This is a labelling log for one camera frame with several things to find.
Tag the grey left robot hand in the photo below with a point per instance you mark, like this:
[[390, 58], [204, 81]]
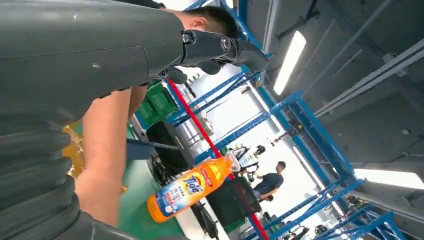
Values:
[[82, 49]]

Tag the green plastic crate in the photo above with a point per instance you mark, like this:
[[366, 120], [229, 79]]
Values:
[[157, 104]]

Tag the dark blue panel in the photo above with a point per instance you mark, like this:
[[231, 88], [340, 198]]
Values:
[[139, 149]]

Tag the black monitor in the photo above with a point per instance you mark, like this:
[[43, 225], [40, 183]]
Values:
[[169, 145], [233, 202]]

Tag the person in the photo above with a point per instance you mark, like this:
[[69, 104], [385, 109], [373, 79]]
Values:
[[270, 182], [212, 21]]

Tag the ribbed grey left arm sleeve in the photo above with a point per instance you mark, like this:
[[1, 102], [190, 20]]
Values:
[[33, 172]]

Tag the red bar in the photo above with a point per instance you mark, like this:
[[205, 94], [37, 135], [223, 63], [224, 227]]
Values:
[[198, 127]]

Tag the green table mat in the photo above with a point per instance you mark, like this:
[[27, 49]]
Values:
[[139, 212]]

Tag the orange detergent bottle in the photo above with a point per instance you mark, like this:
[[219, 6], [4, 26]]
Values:
[[188, 190]]

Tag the long ceiling light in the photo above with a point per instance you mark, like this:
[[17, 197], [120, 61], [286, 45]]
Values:
[[290, 61], [387, 178]]

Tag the blue steel rack frame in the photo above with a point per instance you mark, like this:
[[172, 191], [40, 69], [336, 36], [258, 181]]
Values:
[[308, 129]]

